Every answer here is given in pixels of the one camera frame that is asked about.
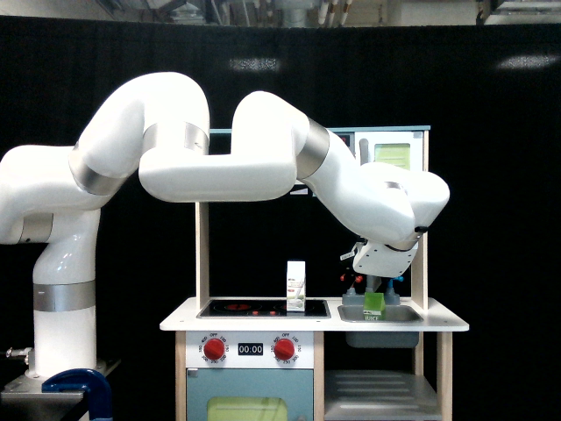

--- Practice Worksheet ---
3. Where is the teal toy oven door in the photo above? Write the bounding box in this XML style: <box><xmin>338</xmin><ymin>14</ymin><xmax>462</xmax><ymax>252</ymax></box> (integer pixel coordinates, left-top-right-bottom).
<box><xmin>187</xmin><ymin>368</ymin><xmax>314</xmax><ymax>420</ymax></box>

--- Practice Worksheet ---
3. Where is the red stove knob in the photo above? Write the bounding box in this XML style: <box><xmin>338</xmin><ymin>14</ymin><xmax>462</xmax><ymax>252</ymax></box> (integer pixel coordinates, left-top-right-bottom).
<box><xmin>202</xmin><ymin>338</ymin><xmax>225</xmax><ymax>360</ymax></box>
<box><xmin>273</xmin><ymin>339</ymin><xmax>295</xmax><ymax>361</ymax></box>

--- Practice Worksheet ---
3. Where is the white milk carton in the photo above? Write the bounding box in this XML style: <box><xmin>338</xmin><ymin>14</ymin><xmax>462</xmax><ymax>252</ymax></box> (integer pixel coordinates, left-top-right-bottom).
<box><xmin>286</xmin><ymin>260</ymin><xmax>306</xmax><ymax>312</ymax></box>

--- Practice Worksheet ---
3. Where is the right red stove knob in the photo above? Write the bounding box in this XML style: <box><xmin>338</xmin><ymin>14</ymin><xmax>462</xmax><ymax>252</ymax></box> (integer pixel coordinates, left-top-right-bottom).
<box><xmin>273</xmin><ymin>339</ymin><xmax>295</xmax><ymax>361</ymax></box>

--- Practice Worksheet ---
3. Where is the left red stove knob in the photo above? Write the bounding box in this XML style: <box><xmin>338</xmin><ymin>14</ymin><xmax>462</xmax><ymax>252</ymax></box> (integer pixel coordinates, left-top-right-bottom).
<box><xmin>202</xmin><ymin>338</ymin><xmax>225</xmax><ymax>360</ymax></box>

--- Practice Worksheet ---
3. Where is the green juice box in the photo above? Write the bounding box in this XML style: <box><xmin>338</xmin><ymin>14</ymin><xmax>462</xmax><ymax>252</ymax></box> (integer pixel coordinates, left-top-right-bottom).
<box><xmin>363</xmin><ymin>292</ymin><xmax>386</xmax><ymax>321</ymax></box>

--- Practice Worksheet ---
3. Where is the grey toy faucet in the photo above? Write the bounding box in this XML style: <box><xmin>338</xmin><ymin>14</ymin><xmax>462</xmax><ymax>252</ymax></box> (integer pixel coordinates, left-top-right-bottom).
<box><xmin>343</xmin><ymin>275</ymin><xmax>400</xmax><ymax>305</ymax></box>

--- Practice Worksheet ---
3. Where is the red tap handle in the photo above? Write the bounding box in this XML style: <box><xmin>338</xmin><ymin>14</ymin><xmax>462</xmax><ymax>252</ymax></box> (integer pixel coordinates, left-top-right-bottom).
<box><xmin>340</xmin><ymin>273</ymin><xmax>364</xmax><ymax>296</ymax></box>

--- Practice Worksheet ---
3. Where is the blue C-clamp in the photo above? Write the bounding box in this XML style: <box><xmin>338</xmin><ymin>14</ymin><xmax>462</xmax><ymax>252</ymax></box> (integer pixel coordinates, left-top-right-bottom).
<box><xmin>41</xmin><ymin>368</ymin><xmax>113</xmax><ymax>421</ymax></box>

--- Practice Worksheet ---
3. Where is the white toy microwave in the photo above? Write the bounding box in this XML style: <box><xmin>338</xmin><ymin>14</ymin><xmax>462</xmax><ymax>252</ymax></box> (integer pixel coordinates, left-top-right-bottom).
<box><xmin>330</xmin><ymin>126</ymin><xmax>430</xmax><ymax>171</ymax></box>

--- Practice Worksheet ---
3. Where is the wooden toy kitchen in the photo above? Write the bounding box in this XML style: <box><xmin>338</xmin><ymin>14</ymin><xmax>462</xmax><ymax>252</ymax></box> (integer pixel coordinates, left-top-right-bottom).
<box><xmin>159</xmin><ymin>125</ymin><xmax>470</xmax><ymax>421</ymax></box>

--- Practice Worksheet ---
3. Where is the grey lower shelf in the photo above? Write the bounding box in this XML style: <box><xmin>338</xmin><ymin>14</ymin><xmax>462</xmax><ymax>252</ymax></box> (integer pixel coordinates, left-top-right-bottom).
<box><xmin>324</xmin><ymin>370</ymin><xmax>442</xmax><ymax>420</ymax></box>

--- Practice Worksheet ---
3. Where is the blue tap handle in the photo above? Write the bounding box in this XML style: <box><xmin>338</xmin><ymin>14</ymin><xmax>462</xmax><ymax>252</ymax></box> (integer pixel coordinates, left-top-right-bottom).
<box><xmin>385</xmin><ymin>276</ymin><xmax>404</xmax><ymax>296</ymax></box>

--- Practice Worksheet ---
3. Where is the grey metal base plate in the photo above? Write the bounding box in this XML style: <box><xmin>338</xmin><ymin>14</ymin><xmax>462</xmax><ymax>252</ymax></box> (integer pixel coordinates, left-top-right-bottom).
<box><xmin>1</xmin><ymin>360</ymin><xmax>120</xmax><ymax>420</ymax></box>

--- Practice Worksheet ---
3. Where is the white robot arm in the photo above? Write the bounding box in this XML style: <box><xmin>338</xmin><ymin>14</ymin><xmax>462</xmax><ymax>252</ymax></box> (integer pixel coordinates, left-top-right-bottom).
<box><xmin>1</xmin><ymin>72</ymin><xmax>450</xmax><ymax>378</ymax></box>

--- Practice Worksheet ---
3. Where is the black toy stovetop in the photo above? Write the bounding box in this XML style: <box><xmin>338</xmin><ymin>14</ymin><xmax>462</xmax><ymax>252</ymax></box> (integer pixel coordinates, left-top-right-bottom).
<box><xmin>197</xmin><ymin>298</ymin><xmax>330</xmax><ymax>319</ymax></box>

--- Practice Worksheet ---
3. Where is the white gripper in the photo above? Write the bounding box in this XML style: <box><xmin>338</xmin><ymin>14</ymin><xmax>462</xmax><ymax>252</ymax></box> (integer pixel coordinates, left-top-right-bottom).
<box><xmin>352</xmin><ymin>240</ymin><xmax>417</xmax><ymax>292</ymax></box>

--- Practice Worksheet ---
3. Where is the grey toy sink basin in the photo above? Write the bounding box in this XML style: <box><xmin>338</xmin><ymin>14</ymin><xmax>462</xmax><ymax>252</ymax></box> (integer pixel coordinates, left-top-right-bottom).
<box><xmin>337</xmin><ymin>305</ymin><xmax>423</xmax><ymax>348</ymax></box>

